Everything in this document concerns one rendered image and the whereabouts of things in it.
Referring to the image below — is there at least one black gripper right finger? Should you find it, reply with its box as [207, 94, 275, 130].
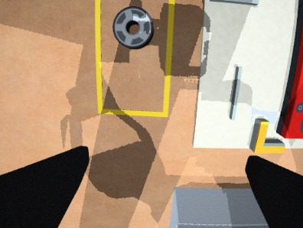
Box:
[245, 155, 303, 228]

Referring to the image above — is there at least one yellow tape outline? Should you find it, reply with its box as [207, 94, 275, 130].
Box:
[95, 0, 175, 117]

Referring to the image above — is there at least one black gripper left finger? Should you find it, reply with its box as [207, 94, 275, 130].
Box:
[0, 145, 90, 228]

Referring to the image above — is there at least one black wheel with grey rim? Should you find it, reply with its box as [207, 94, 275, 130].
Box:
[113, 6, 154, 49]

